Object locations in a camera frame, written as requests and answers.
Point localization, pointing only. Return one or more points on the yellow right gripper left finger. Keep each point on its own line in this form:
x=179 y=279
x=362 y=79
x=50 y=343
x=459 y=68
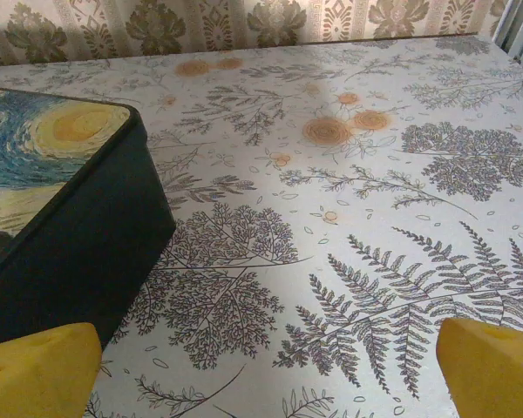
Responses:
x=35 y=374

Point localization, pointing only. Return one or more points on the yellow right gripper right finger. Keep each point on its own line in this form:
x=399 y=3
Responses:
x=492 y=374

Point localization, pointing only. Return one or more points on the starry night painted tin box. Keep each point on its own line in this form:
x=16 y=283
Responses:
x=91 y=226

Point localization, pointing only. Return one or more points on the floral patterned table cover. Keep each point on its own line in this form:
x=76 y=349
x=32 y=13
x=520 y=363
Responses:
x=331 y=261

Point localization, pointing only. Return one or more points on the aluminium frame post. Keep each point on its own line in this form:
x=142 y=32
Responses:
x=518 y=26

